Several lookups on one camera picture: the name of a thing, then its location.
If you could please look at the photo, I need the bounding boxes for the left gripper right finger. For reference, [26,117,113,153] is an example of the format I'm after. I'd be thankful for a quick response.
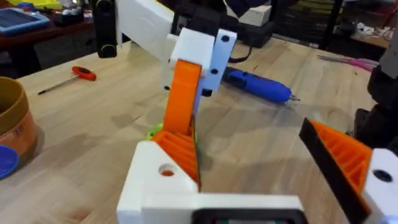
[298,118,398,224]

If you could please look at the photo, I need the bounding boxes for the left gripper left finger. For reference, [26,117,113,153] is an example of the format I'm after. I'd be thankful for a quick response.
[116,115,202,224]

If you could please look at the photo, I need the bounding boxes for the blue electric screwdriver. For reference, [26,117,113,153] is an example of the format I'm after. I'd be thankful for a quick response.
[222,67,301,105]

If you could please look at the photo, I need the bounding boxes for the green disc with holes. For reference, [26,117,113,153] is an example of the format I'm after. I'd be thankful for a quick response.
[145,123,164,141]

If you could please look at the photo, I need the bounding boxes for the black upright wrist plate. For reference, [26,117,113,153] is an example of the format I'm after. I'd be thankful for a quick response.
[91,0,119,59]

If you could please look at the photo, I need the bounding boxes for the black box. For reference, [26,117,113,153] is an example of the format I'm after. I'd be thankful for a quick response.
[238,21,275,49]

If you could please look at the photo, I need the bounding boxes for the white box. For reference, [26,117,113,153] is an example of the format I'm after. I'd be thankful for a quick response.
[226,4,273,28]

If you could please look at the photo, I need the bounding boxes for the dark red side table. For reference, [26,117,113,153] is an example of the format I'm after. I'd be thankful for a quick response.
[0,17,96,78]

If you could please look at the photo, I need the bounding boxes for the blue round lid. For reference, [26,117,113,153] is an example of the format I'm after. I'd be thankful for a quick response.
[0,144,20,180]

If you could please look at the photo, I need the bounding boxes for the brown and orange tub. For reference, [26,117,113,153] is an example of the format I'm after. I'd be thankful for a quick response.
[0,76,39,164]

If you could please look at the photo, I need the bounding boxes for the blue flat tray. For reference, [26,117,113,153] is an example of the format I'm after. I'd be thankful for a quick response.
[0,7,51,35]

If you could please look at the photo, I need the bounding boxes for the black cable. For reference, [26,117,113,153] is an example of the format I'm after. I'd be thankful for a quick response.
[228,45,253,64]

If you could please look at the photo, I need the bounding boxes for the red-handled hand tool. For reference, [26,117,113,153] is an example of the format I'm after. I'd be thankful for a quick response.
[37,65,98,96]

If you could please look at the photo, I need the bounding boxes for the pink cable bundle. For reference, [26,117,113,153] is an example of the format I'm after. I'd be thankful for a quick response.
[317,54,381,73]

